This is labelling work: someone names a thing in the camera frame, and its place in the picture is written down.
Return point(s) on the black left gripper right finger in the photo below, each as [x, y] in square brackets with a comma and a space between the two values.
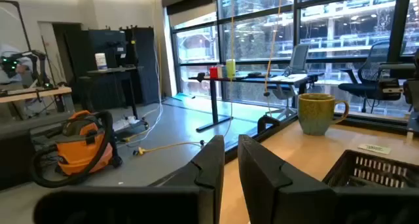
[294, 204]

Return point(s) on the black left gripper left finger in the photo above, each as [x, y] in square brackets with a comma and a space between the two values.
[183, 204]

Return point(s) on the green stevia sweetener packet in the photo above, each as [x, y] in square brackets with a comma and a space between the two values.
[374, 148]

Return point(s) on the black background robot arm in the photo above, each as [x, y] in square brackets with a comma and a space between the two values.
[32, 57]

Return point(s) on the black slotted plastic basket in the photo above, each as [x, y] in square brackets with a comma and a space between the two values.
[370, 171]

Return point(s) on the black table edge clamp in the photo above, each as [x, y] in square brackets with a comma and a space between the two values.
[266, 120]

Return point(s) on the green ceramic mug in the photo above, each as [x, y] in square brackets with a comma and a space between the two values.
[316, 114]

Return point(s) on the white power strip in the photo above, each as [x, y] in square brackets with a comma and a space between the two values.
[126, 122]

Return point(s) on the black office desk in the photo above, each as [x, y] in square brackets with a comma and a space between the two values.
[214, 99]

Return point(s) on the orange shop vacuum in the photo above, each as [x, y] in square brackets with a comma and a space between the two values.
[82, 145]

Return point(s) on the red cup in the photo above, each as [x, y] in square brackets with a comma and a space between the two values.
[213, 72]

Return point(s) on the black mesh office chair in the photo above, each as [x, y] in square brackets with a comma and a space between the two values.
[370, 83]

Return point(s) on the yellow-green plastic container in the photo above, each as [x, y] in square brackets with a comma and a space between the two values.
[230, 68]

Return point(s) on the grey office chair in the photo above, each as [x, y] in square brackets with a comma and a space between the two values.
[298, 58]

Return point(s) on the black cabinet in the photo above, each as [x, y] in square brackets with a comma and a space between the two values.
[144, 60]

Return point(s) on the black standing desk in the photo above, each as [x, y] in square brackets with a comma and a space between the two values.
[114, 70]

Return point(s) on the white wipes canister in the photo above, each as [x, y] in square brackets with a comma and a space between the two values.
[101, 61]

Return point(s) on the dark blue cabinet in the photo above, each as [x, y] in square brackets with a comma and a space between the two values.
[98, 44]

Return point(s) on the wooden robot station table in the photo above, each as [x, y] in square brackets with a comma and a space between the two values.
[32, 94]

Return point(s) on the person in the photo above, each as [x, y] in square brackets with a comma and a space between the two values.
[10, 73]

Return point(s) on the black table edge rail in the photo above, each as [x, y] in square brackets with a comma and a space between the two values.
[370, 120]

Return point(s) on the black window frame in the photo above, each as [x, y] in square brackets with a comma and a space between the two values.
[296, 21]

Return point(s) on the black robot station frame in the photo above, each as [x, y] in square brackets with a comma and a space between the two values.
[23, 24]

